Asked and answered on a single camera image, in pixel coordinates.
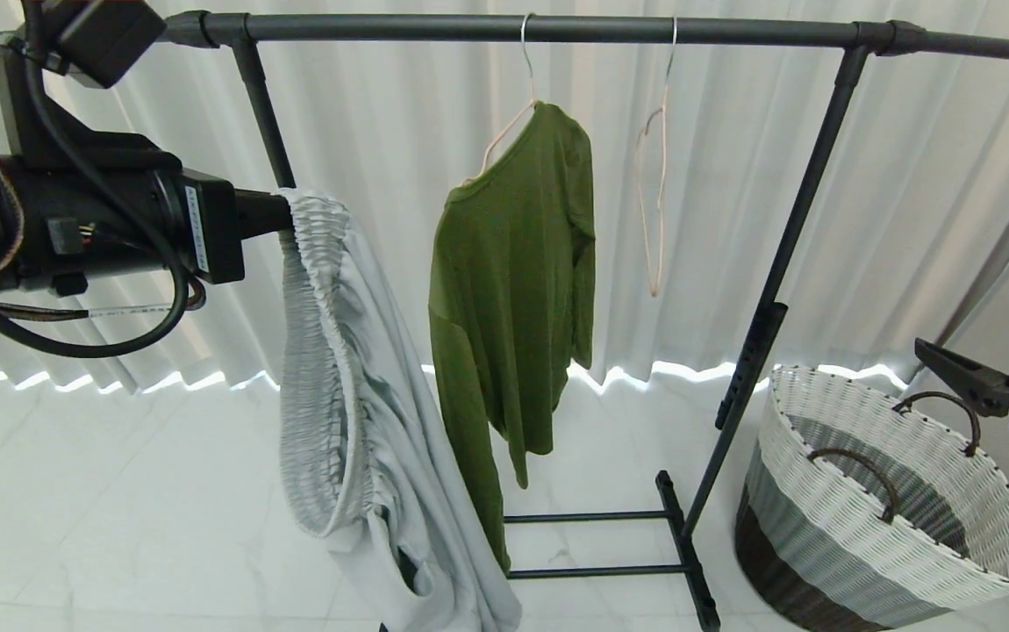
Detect white curtain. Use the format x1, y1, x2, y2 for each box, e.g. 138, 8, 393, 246
0, 0, 1009, 396

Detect pale grey shorts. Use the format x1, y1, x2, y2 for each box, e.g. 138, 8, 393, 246
276, 189, 523, 632

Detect pink clothes hanger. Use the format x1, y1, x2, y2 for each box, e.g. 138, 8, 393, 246
634, 16, 679, 298
476, 13, 542, 181

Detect black clothes rack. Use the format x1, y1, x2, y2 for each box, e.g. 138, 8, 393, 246
0, 11, 1009, 632

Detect black cable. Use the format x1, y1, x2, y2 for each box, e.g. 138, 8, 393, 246
0, 0, 194, 359

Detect white laundry basket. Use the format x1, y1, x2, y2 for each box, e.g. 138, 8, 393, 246
733, 364, 1009, 632

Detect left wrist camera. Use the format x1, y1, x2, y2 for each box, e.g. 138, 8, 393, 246
0, 0, 168, 172

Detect green shirt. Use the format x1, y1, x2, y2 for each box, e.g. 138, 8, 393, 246
428, 101, 598, 573

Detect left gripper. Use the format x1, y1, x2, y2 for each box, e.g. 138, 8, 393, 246
9, 154, 247, 292

